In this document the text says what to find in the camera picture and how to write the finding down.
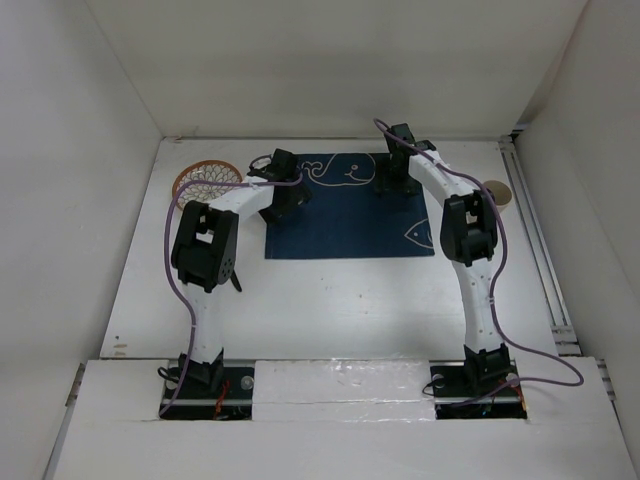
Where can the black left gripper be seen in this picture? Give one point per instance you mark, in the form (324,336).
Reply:
(298,196)

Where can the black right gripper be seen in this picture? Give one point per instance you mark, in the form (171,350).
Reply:
(411,186)

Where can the dark blue cloth napkin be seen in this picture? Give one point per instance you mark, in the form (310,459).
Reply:
(346,219)

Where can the floral plate with orange rim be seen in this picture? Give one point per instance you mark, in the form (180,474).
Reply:
(209,177)

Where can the beige paper cup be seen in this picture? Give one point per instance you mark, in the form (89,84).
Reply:
(501,193)

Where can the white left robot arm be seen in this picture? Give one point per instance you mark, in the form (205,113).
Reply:
(200,248)

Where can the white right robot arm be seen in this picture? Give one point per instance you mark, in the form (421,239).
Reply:
(469,234)

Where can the black table knife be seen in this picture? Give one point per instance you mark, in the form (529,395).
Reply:
(235,282)

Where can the white foam block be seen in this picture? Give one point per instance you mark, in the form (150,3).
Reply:
(349,391)

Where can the aluminium rail right side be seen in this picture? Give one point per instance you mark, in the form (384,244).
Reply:
(562,329)

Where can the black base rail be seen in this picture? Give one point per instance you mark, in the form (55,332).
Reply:
(234,401)

